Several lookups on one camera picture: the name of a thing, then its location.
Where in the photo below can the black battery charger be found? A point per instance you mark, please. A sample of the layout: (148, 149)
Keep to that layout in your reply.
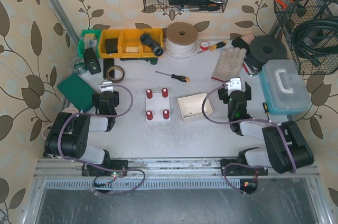
(91, 61)

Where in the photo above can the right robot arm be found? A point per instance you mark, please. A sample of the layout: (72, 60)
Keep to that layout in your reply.
(286, 149)

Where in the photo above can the round beige power socket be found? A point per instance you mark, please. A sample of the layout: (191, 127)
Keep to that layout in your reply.
(71, 110)

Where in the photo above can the white cable spool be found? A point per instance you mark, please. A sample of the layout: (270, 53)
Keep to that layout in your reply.
(181, 40)

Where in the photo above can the clear teal storage box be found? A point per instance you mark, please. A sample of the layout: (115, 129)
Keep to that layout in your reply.
(284, 90)

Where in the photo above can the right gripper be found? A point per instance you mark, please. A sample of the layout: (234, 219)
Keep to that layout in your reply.
(234, 94)

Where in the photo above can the right wire basket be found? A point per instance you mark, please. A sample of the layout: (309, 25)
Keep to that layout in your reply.
(310, 29)

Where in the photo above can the green small bin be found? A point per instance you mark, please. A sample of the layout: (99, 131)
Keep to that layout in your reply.
(89, 39)

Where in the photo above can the brown tape roll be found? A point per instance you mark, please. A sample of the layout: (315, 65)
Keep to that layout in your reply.
(115, 74)

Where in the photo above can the black cable spool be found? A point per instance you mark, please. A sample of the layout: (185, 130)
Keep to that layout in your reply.
(262, 49)

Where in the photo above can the yellow black screwdriver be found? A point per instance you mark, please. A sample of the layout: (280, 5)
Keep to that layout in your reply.
(216, 46)

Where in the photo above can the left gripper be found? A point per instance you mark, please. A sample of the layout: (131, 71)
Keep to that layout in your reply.
(106, 95)

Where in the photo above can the yellow triple bin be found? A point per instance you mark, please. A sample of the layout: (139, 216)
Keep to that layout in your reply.
(129, 45)

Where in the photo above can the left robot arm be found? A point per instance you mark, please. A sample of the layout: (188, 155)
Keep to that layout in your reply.
(68, 135)

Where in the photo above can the white spring tray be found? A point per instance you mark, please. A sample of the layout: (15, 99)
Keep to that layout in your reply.
(191, 107)

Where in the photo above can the red handled hex key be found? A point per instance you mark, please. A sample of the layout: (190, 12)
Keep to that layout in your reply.
(250, 70)

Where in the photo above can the white peg base plate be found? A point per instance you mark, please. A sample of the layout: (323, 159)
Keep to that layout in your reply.
(157, 104)

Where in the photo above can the black sanding block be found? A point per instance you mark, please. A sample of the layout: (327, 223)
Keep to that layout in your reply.
(241, 44)

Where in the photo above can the black box in bin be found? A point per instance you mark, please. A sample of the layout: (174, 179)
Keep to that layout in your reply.
(111, 45)

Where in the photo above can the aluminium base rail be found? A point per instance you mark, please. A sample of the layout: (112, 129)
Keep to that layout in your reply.
(159, 173)

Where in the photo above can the black orange screwdriver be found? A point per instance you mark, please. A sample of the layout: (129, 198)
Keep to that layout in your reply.
(177, 77)

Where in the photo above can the red white tape roll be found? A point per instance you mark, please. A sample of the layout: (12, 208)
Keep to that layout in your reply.
(204, 45)

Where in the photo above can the black pipe fitting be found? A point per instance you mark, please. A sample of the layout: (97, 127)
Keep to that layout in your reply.
(148, 41)

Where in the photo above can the beige work glove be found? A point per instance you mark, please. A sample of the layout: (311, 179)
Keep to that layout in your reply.
(229, 64)

